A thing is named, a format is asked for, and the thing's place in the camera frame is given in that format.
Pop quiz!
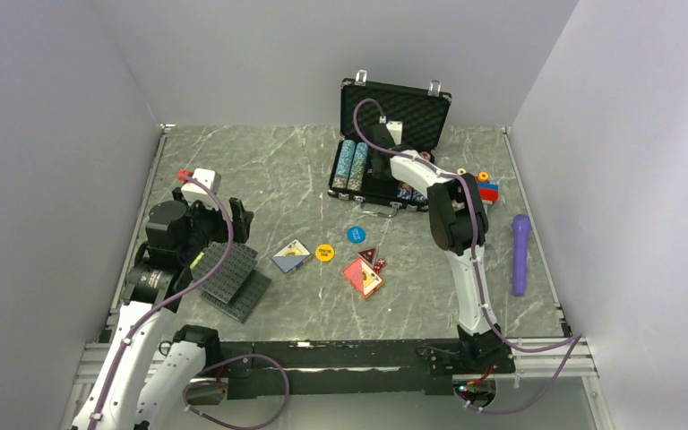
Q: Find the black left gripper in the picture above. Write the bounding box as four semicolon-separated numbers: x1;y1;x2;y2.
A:
173;187;253;264

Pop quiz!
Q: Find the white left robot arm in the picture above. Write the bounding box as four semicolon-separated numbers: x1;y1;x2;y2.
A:
69;189;254;429

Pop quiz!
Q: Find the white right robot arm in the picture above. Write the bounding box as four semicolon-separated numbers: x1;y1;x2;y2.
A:
363;124;515;374

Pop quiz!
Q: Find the green and grey chip stack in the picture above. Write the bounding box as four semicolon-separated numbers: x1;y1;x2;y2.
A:
347;142;369;191

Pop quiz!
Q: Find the purple red blue chip stack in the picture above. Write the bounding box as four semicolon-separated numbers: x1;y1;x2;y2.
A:
397;182;413;201

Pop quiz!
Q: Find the blue and grey chip stack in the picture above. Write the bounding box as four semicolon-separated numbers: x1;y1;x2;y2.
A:
331;140;357;188

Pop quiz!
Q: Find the yellow and blue chip stack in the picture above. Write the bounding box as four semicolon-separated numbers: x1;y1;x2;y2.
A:
412;151;432;204

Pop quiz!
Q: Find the black poker chip case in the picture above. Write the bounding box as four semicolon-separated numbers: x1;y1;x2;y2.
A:
328;70;452;212

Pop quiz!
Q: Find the large dark grey baseplate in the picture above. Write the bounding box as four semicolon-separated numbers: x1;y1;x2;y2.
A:
190;242;257;304

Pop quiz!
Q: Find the blue small blind button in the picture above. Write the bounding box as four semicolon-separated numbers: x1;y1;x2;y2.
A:
347;226;366;244

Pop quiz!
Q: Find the lower dark grey baseplate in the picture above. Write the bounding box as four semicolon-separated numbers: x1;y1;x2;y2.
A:
201;271;271;323

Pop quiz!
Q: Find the black triangular all-in marker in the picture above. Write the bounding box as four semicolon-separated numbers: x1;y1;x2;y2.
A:
357;246;378;266

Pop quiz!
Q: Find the yellow big blind button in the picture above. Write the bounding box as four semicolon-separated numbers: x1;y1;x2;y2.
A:
314;244;335;262

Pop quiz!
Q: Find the red backed card deck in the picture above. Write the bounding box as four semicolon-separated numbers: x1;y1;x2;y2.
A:
341;257;384;298

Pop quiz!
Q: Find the colourful toy brick figure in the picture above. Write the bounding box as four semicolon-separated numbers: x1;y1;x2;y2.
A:
456;168;499;206

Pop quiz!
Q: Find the purple toy microphone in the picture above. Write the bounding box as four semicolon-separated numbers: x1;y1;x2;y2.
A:
512;213;532;297

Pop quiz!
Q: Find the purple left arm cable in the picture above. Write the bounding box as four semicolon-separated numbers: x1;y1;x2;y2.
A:
85;172;290;430

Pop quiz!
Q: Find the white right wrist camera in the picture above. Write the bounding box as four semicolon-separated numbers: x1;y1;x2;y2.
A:
386;121;403;145

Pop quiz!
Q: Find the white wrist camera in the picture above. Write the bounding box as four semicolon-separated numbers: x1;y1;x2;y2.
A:
386;121;403;145
177;168;221;208

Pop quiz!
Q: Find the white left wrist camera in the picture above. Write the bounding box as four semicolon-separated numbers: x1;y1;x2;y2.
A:
177;168;221;208

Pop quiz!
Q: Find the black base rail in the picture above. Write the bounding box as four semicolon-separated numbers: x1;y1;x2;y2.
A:
73;338;598;400

